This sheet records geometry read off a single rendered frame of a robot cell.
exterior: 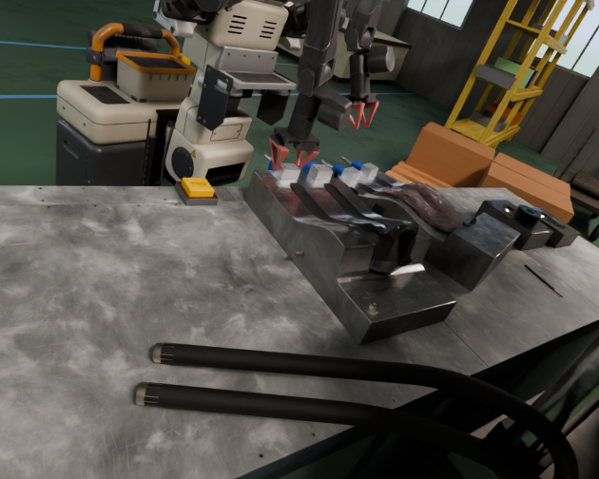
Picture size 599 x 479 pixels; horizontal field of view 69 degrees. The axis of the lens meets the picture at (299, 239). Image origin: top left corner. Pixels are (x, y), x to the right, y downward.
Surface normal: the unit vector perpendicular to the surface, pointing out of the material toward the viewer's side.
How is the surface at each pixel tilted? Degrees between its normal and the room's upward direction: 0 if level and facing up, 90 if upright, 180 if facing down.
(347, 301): 90
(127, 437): 0
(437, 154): 90
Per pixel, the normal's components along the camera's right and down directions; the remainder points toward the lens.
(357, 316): -0.81, 0.07
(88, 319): 0.30, -0.80
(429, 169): -0.43, 0.36
